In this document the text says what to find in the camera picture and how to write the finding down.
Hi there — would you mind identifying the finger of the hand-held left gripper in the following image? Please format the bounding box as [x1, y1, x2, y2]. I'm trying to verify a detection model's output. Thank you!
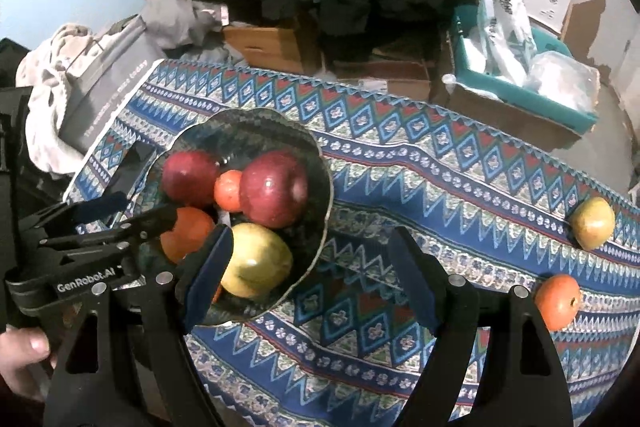
[20, 192, 131, 235]
[75, 204, 179, 252]

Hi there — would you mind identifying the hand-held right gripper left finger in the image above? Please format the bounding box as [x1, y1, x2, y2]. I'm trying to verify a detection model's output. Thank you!
[42, 224, 236, 427]

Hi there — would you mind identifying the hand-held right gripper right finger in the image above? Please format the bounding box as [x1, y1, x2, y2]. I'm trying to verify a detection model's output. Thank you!
[389, 228, 576, 427]

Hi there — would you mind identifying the large orange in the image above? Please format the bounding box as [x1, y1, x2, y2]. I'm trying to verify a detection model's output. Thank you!
[160, 206, 223, 305]

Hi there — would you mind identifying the yellow green apple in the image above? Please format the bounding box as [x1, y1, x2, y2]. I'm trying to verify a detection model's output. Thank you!
[220, 223, 294, 299]
[569, 197, 616, 251]

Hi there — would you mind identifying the small red apple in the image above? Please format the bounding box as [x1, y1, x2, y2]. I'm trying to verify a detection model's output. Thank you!
[161, 151, 221, 208]

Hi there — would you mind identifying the small tangerine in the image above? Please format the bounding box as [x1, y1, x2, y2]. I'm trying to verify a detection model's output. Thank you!
[214, 169, 246, 212]

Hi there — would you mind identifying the large red apple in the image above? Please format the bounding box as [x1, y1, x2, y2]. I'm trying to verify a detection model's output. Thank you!
[239, 150, 310, 229]

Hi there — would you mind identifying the dark glass bowl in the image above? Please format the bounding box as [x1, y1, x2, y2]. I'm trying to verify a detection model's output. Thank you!
[145, 107, 335, 323]

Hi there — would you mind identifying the person's left hand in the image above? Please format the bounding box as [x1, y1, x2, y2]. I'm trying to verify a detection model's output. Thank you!
[0, 326, 59, 403]

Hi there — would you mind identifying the black phone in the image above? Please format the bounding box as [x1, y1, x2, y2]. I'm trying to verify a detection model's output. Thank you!
[102, 141, 157, 208]

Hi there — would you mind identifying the black bag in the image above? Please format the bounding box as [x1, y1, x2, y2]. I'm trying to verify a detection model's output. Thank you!
[0, 38, 66, 218]

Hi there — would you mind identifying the blue patterned blanket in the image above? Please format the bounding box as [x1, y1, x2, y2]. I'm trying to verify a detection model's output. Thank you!
[62, 59, 640, 427]

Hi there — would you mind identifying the beige cloth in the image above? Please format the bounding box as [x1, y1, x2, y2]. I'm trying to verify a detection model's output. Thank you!
[15, 24, 101, 178]

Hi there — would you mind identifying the gray paper bag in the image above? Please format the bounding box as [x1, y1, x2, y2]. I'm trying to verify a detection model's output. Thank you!
[59, 19, 153, 152]

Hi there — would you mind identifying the medium orange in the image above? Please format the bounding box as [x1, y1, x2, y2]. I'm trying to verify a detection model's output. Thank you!
[534, 274, 583, 332]

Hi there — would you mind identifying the cardboard box under bin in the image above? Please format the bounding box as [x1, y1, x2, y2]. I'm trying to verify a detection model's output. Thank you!
[440, 77, 596, 152]

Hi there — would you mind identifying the gray clothing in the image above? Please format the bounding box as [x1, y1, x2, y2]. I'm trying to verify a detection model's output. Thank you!
[140, 0, 223, 52]

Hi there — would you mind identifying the brown cardboard box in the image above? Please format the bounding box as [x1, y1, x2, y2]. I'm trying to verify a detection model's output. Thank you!
[222, 24, 313, 72]

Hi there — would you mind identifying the teal plastic bin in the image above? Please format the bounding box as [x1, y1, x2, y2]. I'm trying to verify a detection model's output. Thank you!
[447, 4, 600, 135]

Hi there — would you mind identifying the clear plastic bag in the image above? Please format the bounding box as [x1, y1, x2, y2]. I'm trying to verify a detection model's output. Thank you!
[525, 52, 601, 112]

